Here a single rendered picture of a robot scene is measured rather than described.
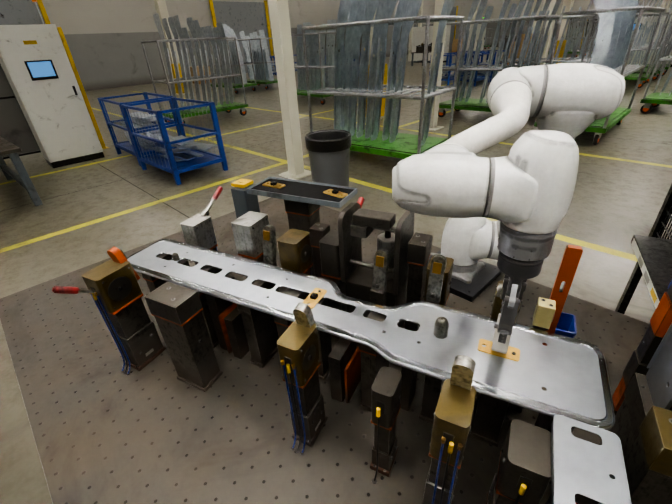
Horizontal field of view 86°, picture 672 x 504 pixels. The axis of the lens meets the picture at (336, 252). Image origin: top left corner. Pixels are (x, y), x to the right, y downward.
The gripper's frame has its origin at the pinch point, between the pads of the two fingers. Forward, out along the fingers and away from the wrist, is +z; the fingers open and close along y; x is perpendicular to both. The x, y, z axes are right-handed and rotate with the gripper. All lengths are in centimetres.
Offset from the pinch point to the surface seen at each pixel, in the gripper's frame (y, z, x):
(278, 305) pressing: 7, 4, -54
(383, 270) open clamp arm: -12.7, -0.5, -31.4
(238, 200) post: -30, -6, -96
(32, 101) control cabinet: -247, -3, -682
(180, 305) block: 19, 2, -76
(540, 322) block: -10.8, 3.1, 7.5
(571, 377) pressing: 1.8, 5.0, 13.7
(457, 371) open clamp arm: 18.0, -4.5, -6.3
